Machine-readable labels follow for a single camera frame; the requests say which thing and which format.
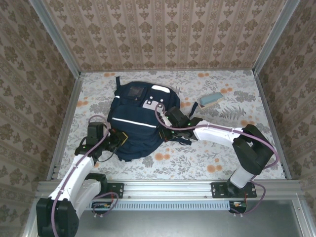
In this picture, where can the navy blue backpack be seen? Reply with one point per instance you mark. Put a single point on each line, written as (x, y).
(133, 138)

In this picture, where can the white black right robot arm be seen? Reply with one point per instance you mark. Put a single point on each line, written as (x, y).
(247, 148)

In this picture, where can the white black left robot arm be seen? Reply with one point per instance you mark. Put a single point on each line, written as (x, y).
(74, 182)

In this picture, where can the teal sponge block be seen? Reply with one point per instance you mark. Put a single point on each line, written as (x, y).
(211, 98)

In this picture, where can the grey metal sheet panel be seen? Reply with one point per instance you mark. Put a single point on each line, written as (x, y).
(172, 224)

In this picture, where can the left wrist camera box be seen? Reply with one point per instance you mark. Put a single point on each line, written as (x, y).
(95, 132)

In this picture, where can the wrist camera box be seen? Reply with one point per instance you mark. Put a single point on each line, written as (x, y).
(95, 132)
(174, 116)

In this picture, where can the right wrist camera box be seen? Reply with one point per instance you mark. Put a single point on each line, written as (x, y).
(174, 116)

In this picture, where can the aluminium side rail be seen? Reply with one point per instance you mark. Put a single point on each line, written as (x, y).
(272, 123)
(65, 128)

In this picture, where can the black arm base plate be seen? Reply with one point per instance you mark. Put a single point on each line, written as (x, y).
(218, 190)
(116, 190)

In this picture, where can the aluminium front rail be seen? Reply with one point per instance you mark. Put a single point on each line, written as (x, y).
(168, 188)

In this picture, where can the aluminium frame post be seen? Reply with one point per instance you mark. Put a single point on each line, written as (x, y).
(274, 37)
(57, 37)

